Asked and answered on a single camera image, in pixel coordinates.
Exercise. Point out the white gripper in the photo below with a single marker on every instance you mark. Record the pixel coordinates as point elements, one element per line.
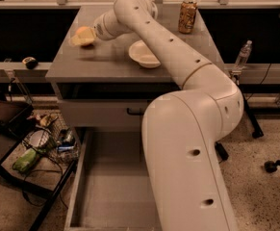
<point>99,29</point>

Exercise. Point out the orange fruit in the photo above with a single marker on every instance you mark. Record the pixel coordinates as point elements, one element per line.
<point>80,30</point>

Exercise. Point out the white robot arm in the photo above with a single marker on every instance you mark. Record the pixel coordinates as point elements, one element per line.
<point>180,129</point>

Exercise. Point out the open middle drawer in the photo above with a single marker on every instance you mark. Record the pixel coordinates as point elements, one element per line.
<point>111,189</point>

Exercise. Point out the small black round device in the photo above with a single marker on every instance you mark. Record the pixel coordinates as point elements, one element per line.
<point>30,62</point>

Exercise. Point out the white bowl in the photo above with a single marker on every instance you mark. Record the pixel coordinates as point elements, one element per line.
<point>140,53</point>

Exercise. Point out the gold soda can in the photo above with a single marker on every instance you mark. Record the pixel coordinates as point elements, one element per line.
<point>187,16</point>

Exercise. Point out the black side table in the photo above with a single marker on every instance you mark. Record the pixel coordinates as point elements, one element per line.
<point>34,194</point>

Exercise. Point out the green chip bag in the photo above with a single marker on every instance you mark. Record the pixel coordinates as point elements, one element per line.
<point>26,161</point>

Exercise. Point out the clear plastic water bottle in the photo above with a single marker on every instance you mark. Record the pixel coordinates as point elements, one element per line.
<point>243,56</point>

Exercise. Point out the black tripod stand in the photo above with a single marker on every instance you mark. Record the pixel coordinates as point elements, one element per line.
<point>257,133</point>

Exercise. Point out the black chair caster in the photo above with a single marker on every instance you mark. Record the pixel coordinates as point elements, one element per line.
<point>271,166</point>

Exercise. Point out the top drawer with black handle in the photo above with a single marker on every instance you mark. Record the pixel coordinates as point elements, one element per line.
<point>102,113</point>

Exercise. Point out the wire basket with clutter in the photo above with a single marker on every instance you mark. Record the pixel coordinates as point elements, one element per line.
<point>53,138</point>

